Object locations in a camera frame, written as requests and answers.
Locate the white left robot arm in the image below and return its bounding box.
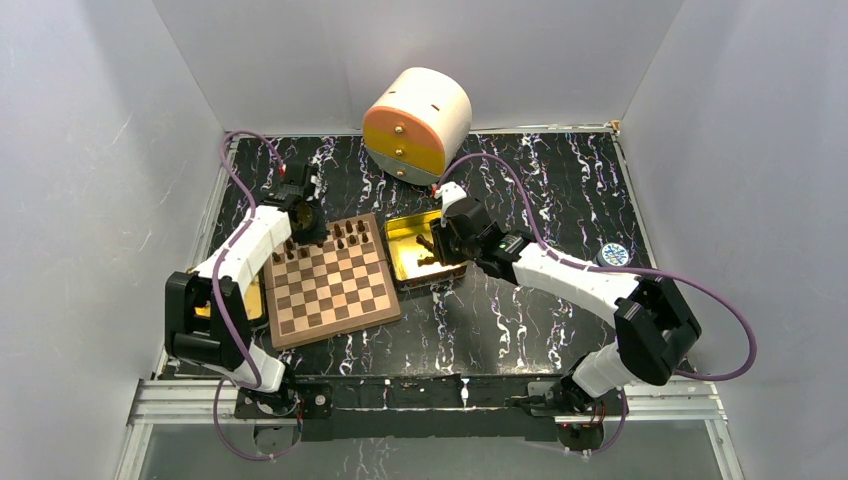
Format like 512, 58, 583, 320
164, 161, 328, 416

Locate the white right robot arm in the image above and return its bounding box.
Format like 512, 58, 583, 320
430, 194, 702, 414

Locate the wooden chess board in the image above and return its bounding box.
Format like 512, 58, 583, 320
264, 213, 402, 351

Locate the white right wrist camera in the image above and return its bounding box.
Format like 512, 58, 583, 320
433, 182, 467, 218

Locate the gold tin with dark pieces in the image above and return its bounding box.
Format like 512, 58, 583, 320
384, 210, 467, 291

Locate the blue white round cap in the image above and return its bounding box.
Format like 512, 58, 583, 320
594, 242, 631, 268

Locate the round pastel drawer cabinet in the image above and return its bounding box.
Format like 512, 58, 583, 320
362, 67, 472, 186

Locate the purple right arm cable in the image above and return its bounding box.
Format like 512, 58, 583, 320
431, 152, 758, 383

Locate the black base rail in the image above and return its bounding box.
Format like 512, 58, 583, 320
234, 374, 627, 451

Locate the gold tin with light pieces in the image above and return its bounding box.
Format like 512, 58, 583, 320
194, 273, 269, 331

